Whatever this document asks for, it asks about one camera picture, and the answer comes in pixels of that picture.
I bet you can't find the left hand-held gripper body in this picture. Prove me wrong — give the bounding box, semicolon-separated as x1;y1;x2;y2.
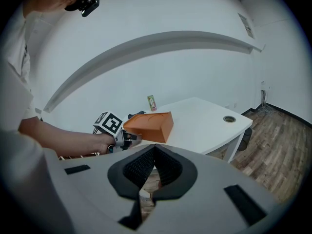
93;111;128;154

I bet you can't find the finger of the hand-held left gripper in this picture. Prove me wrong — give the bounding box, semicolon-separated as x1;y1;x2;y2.
126;132;143;142
124;140;141;152

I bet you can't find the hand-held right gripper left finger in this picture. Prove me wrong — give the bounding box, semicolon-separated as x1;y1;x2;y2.
43;144;156;234

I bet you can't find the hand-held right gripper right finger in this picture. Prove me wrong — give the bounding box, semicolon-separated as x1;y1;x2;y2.
138;144;289;234

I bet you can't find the orange wooden box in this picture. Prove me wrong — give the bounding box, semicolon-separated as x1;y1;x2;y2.
123;111;175;144

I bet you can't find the person's left forearm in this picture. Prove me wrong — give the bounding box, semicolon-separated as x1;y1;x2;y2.
18;117;116;158

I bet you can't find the black zip pouch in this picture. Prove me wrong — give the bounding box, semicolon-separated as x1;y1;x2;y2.
127;110;147;119

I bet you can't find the green drink can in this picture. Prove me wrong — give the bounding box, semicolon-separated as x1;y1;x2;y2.
147;94;157;112

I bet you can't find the white square table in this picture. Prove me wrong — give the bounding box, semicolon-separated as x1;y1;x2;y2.
121;97;254;164

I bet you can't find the black mesh waste bin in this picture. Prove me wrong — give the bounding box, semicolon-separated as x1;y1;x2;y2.
237;127;253;152

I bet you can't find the person's white shirt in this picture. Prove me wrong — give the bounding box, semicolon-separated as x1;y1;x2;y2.
0;3;74;234

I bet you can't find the bundle of wall cables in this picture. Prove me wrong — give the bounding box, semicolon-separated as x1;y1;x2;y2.
256;89;281;117

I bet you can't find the black head-mounted camera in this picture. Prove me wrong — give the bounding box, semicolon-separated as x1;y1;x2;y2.
78;0;100;18

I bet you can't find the wall poster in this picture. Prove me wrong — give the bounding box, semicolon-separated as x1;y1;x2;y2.
237;12;255;39

